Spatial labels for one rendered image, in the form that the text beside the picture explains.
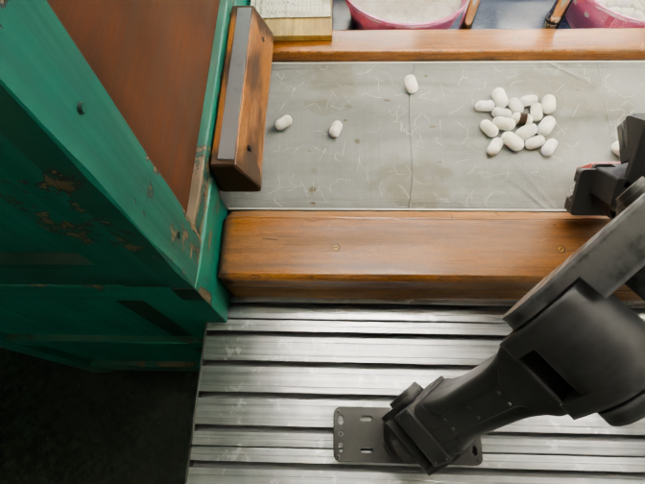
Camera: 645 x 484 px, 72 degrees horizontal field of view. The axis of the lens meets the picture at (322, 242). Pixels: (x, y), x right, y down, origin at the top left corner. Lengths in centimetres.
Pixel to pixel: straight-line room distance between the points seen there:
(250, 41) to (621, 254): 58
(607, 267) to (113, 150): 35
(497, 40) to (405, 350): 56
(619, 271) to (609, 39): 70
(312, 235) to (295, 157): 16
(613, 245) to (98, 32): 39
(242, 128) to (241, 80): 8
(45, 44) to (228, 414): 52
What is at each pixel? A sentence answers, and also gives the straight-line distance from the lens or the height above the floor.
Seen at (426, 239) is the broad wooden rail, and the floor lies 76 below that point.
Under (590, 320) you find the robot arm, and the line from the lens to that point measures 32.
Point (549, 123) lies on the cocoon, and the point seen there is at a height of 76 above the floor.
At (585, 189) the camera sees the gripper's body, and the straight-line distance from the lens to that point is 69.
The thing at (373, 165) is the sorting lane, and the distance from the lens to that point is 73.
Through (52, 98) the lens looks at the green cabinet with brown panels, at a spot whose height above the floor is 114.
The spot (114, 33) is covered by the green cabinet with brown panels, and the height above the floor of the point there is 109.
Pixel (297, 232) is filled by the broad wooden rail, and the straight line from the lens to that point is 64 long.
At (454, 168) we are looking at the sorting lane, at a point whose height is 74.
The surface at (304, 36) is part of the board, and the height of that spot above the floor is 78.
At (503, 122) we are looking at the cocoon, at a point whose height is 76.
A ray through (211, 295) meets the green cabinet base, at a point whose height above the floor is 77.
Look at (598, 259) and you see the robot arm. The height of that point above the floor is 109.
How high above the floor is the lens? 134
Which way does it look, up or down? 66 degrees down
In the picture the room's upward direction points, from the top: 3 degrees counter-clockwise
